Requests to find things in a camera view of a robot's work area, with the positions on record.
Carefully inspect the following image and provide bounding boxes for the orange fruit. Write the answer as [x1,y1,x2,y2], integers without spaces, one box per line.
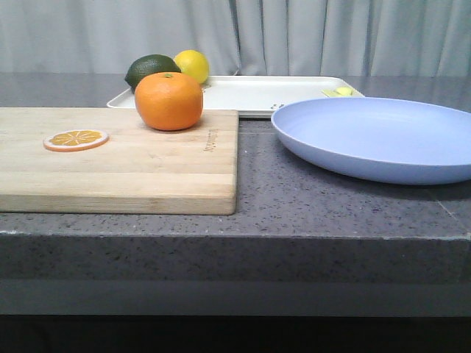
[135,72,203,131]

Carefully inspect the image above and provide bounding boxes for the light blue plate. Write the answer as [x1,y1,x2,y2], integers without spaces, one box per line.
[271,98,470,185]

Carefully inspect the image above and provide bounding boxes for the cream white tray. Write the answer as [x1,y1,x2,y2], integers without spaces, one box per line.
[106,75,366,119]

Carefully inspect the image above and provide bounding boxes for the wooden cutting board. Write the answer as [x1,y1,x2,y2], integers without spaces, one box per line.
[1,107,238,215]

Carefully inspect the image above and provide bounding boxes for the yellow lemon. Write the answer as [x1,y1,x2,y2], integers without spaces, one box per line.
[174,49,210,84]

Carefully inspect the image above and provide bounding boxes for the yellow-green peeled fruit pieces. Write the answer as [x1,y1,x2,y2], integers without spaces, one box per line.
[322,87,355,98]

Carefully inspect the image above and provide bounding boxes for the green lime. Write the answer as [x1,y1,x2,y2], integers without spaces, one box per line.
[124,54,181,93]

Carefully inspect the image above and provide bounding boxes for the grey curtain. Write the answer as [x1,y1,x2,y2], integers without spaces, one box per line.
[1,1,470,76]

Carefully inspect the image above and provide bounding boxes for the orange slice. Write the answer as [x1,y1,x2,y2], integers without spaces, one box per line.
[43,129,110,152]

